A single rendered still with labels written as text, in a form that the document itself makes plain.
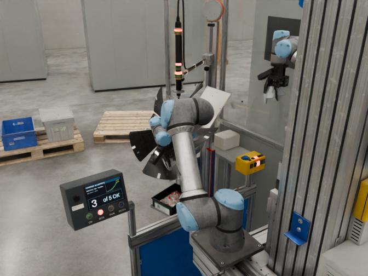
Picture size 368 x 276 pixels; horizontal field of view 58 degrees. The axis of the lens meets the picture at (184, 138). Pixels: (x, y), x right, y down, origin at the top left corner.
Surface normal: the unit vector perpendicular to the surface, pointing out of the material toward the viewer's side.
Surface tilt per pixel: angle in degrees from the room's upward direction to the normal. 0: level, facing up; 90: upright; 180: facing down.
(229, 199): 7
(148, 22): 90
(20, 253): 0
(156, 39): 90
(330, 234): 90
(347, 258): 0
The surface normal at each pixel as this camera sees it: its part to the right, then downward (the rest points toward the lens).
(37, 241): 0.00, -0.91
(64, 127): 0.43, 0.44
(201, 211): 0.24, -0.26
